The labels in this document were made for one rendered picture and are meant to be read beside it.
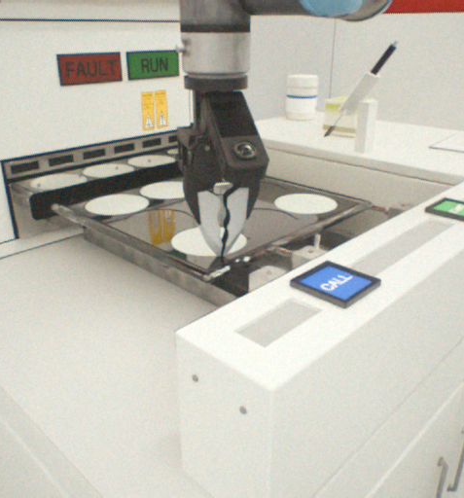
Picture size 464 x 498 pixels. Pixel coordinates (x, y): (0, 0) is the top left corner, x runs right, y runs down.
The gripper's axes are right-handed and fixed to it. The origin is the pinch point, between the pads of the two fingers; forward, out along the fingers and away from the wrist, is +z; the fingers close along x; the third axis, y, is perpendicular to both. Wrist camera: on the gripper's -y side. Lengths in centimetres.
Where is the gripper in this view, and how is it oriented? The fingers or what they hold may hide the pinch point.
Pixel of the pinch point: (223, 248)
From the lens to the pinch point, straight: 61.4
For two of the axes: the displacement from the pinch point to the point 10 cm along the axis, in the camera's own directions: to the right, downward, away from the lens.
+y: -3.2, -3.9, 8.6
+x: -9.5, 1.3, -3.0
